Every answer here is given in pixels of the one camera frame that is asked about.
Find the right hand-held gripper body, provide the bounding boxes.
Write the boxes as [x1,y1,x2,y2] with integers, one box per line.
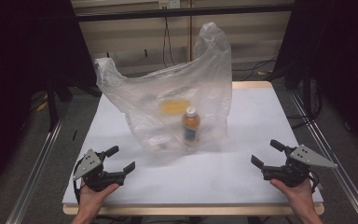
[261,144,339,189]

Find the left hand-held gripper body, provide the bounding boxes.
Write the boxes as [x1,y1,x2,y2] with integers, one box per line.
[73,148,127,192]

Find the translucent white plastic bag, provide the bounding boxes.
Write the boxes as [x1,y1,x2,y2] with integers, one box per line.
[93,21,233,154]

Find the person's left hand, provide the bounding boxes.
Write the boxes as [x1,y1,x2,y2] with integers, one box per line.
[78,182,120,217]

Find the person's right hand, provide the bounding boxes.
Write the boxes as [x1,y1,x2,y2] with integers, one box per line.
[268,178,317,217]

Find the black metal stand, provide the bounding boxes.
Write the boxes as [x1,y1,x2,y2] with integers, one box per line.
[283,62,324,129]
[45,77,102,133]

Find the yellow round item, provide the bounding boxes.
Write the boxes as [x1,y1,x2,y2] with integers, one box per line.
[159,99,190,117]

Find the black curtain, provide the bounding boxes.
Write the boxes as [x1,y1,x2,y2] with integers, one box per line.
[272,0,358,158]
[0,0,98,201]

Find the black horizontal bar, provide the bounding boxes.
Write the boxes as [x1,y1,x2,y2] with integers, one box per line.
[74,4,296,22]

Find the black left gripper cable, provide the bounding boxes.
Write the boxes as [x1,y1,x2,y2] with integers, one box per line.
[73,177,87,204]

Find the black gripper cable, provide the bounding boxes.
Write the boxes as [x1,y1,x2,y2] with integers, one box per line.
[307,170,322,193]
[73,177,87,204]

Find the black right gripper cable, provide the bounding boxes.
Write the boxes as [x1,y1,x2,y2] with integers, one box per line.
[307,170,322,193]

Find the metal floor rail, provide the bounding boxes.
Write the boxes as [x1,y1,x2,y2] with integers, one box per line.
[5,109,68,224]
[289,91,358,224]

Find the black floor cable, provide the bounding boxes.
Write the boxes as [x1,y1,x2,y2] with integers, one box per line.
[231,55,278,82]

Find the black hanging cable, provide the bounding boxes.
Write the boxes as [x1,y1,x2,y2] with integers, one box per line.
[162,7,177,69]

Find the white wall socket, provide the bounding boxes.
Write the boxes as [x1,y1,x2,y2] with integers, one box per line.
[158,0,181,10]

